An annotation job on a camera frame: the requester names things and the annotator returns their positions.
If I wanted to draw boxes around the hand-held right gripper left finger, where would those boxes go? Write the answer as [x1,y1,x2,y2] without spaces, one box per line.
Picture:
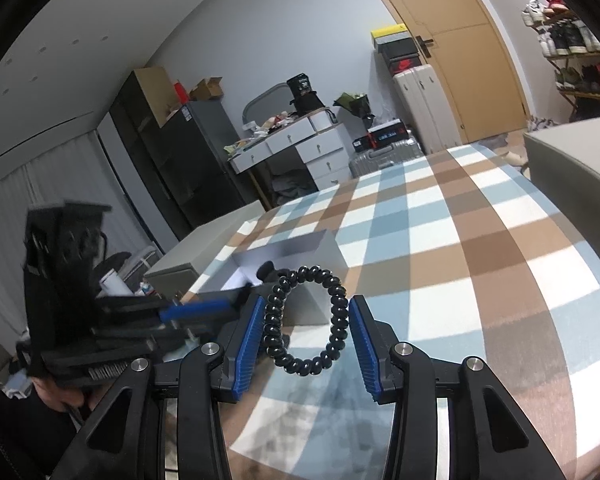
[50,294,267,480]

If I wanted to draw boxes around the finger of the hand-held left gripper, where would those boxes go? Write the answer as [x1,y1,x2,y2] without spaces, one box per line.
[92,325,212,358]
[97,292,255,328]

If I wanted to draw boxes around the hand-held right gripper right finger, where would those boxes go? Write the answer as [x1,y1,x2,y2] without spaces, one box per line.
[349,295,568,480]

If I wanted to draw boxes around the black spiral hair tie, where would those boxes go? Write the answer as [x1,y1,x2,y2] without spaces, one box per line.
[262,265,350,376]

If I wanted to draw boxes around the silver cardboard box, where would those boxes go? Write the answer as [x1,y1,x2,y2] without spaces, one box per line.
[200,229,348,326]

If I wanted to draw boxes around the person's left forearm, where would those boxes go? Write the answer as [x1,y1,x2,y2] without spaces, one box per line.
[0,375,78,480]

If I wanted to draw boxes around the person's left hand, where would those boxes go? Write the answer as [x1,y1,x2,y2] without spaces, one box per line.
[32,377,101,413]

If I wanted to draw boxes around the white cylinder bottle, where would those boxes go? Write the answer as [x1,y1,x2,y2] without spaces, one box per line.
[99,269,131,297]

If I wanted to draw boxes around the grey foam block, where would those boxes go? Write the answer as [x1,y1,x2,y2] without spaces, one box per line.
[523,115,600,281]
[144,200,266,301]

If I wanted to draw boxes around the dark bedding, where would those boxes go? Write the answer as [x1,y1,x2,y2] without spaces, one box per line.
[97,247,163,286]

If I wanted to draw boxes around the white curtain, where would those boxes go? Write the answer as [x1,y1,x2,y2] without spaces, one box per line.
[0,132,156,376]

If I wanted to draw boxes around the plaid tablecloth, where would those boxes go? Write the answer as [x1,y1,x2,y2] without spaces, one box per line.
[165,142,600,480]

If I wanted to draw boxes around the dark grey refrigerator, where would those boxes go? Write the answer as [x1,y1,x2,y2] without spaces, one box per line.
[160,100,246,228]

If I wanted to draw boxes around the dark wardrobe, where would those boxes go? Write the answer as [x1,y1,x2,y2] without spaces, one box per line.
[109,71,191,241]

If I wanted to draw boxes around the grey clothes heap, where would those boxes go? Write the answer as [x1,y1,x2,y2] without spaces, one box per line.
[270,167,316,201]

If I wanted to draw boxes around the silver suitcase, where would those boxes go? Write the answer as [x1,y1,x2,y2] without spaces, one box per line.
[349,142,426,178]

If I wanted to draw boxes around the clutter of small desk things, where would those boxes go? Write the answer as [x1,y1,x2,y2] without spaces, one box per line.
[225,110,301,153]

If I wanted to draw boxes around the white desk with drawers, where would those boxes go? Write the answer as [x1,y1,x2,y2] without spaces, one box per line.
[228,107,353,211]

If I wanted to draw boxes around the flat cardboard sheet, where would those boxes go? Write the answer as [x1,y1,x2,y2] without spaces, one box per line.
[134,66,178,128]

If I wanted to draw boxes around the grey arched mirror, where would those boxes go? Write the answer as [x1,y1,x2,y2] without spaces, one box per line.
[242,82,293,133]

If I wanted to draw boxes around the black red flat box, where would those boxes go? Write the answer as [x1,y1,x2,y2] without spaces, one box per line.
[367,119,408,150]

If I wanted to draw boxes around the open cardboard box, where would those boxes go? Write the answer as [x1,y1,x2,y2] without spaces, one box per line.
[189,76,224,102]

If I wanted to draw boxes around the black paper bag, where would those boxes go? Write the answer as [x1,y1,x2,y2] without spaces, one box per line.
[286,74,326,113]

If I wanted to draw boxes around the dark wrapped flower bouquet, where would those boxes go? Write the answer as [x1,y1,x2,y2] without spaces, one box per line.
[333,92,376,128]

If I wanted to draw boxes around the white upright suitcase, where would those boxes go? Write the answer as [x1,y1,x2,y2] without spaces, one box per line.
[393,64,465,155]

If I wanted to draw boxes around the black shoe box red logo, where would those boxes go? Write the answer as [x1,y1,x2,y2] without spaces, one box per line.
[387,56,423,77]

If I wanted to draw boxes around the yellow lid shoe box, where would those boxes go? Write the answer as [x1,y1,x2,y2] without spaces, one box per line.
[371,24,410,51]

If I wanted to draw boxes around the wooden door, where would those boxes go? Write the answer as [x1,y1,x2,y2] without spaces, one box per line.
[355,0,531,143]

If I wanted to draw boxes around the wooden shoe rack with shoes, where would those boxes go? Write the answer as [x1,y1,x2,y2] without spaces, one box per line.
[521,0,600,96]

